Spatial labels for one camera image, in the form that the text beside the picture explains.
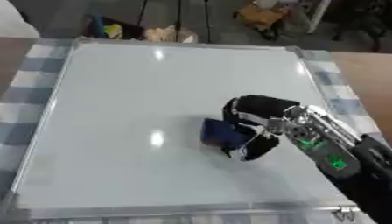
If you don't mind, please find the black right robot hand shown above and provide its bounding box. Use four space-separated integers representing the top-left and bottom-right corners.
219 94 302 162

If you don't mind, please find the brown cardboard box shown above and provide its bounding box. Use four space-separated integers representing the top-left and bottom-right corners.
233 3 293 30

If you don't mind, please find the white table leg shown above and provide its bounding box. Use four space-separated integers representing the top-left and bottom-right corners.
304 0 334 35

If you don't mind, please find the tan paper bag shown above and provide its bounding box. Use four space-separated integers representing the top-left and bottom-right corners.
142 24 200 44

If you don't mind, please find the black tripod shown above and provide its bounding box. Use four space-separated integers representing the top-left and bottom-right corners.
135 0 214 44

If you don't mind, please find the white whiteboard with metal frame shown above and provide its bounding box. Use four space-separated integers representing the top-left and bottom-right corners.
3 37 365 221

